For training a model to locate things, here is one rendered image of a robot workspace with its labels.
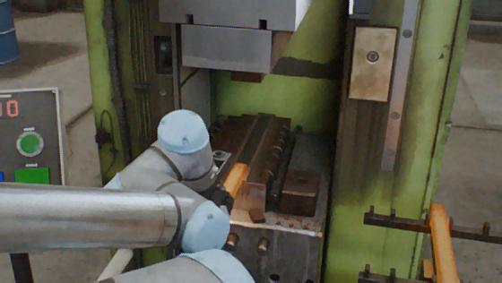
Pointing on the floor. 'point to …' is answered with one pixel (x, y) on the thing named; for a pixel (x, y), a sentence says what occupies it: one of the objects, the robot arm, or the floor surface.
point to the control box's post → (21, 268)
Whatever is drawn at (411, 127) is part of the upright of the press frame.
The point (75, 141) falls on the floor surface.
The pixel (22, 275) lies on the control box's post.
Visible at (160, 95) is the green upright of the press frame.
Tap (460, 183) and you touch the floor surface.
